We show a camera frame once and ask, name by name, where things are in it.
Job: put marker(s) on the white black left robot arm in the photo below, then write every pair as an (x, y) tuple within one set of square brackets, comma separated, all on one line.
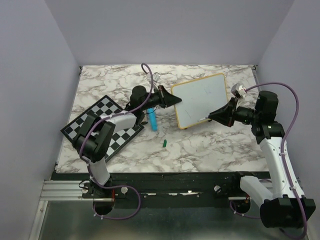
[(94, 136)]

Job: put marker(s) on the blue toy microphone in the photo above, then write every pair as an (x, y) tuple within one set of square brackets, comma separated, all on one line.
[(151, 114)]

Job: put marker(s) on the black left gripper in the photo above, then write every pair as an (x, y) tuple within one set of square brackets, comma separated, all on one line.
[(166, 99)]

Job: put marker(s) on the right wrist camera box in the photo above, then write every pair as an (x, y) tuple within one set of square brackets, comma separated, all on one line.
[(238, 90)]

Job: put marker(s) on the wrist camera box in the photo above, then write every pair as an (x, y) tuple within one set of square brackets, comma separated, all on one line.
[(238, 90), (156, 77)]

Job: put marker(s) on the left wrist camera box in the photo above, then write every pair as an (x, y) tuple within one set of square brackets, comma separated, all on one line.
[(156, 77)]

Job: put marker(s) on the metal wire whiteboard stand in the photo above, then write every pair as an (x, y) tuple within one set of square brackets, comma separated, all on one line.
[(197, 123)]

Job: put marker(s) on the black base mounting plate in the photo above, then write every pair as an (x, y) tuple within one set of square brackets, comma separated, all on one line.
[(166, 190)]

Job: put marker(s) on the yellow framed whiteboard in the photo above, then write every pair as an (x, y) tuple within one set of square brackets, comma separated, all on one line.
[(199, 97)]

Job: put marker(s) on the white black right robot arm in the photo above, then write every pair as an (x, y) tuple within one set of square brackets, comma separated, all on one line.
[(285, 205)]

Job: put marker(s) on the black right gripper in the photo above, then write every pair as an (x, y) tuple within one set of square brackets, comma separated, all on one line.
[(224, 115)]

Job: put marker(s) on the aluminium frame rail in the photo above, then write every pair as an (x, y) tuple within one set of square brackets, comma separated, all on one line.
[(62, 215)]

